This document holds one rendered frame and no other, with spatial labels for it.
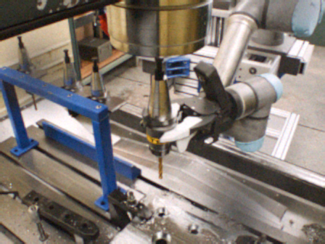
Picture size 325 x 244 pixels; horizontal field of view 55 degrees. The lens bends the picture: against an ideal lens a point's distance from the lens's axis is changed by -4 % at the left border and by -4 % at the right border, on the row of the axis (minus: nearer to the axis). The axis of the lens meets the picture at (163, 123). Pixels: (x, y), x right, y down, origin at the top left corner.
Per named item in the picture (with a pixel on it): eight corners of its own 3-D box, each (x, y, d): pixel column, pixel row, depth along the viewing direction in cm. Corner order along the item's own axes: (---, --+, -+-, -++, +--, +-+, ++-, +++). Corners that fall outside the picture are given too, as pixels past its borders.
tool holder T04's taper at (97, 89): (86, 94, 88) (83, 71, 84) (99, 88, 91) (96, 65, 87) (97, 99, 85) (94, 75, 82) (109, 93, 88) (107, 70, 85)
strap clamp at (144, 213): (118, 214, 95) (113, 177, 86) (154, 235, 88) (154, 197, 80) (110, 221, 92) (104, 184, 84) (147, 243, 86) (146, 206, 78)
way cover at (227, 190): (117, 145, 167) (114, 119, 158) (291, 223, 125) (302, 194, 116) (75, 179, 147) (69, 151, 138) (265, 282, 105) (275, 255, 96)
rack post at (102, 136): (114, 185, 105) (105, 106, 88) (128, 192, 102) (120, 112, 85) (93, 204, 98) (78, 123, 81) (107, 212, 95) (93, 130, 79)
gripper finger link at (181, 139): (172, 168, 59) (201, 144, 65) (173, 141, 55) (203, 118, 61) (158, 160, 60) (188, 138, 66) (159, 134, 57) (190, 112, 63)
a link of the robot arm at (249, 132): (226, 130, 90) (231, 95, 84) (265, 141, 86) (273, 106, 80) (216, 145, 85) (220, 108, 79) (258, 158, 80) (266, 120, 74)
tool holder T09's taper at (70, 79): (60, 84, 93) (56, 62, 89) (72, 78, 96) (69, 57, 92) (70, 88, 91) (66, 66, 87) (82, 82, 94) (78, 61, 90)
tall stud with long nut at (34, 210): (44, 232, 89) (33, 200, 81) (51, 237, 87) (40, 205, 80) (36, 239, 87) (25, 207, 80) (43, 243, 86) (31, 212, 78)
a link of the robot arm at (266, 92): (281, 109, 79) (289, 77, 74) (253, 123, 73) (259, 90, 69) (257, 96, 84) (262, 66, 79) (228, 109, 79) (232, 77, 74)
